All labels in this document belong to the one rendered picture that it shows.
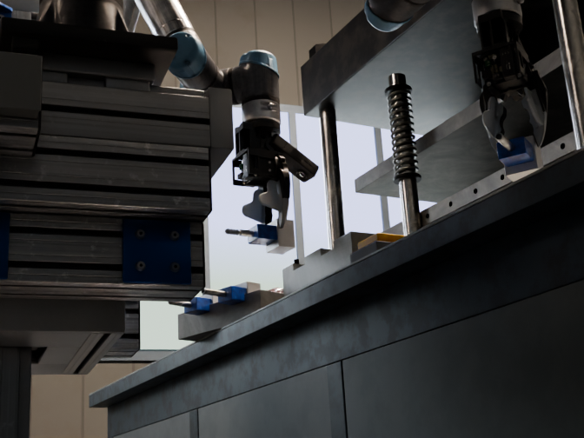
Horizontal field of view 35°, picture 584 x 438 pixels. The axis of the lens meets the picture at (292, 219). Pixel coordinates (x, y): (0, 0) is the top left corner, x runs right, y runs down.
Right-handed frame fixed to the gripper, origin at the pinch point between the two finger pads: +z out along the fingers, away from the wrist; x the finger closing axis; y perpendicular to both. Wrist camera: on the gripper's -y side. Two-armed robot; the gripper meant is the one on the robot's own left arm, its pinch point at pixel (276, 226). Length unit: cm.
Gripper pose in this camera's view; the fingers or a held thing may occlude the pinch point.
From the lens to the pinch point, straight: 173.3
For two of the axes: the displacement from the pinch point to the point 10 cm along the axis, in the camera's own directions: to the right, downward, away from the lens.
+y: -8.7, -1.0, -4.8
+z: 0.6, 9.5, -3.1
